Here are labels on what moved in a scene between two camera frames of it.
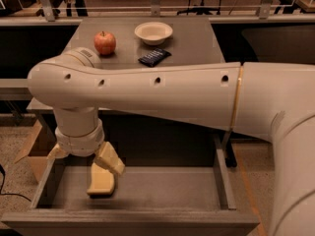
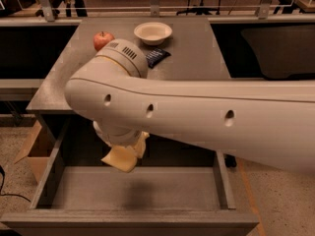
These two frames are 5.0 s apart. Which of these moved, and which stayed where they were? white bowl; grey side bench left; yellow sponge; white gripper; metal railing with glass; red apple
Moved: yellow sponge; white gripper
Stayed: grey side bench left; red apple; metal railing with glass; white bowl
